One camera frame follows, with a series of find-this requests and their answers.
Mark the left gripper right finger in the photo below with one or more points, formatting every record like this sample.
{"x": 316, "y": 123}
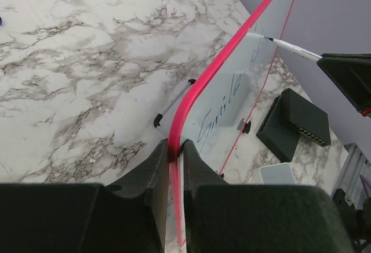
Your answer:
{"x": 201, "y": 185}

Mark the red-framed whiteboard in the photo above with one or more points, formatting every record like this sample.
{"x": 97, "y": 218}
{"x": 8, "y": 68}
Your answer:
{"x": 249, "y": 53}

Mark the white whiteboard eraser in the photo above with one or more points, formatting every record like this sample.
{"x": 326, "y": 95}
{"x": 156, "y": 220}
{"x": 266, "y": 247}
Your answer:
{"x": 278, "y": 174}

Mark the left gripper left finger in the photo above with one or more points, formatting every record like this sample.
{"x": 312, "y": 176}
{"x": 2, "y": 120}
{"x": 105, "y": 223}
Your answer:
{"x": 140, "y": 218}

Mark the blue whiteboard marker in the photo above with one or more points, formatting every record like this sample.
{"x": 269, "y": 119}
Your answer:
{"x": 306, "y": 54}

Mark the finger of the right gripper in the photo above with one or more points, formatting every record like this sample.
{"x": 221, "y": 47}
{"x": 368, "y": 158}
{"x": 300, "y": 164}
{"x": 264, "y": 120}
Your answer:
{"x": 351, "y": 74}

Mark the black whiteboard stand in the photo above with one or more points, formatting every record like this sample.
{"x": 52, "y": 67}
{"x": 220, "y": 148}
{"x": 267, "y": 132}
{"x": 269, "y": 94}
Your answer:
{"x": 174, "y": 102}

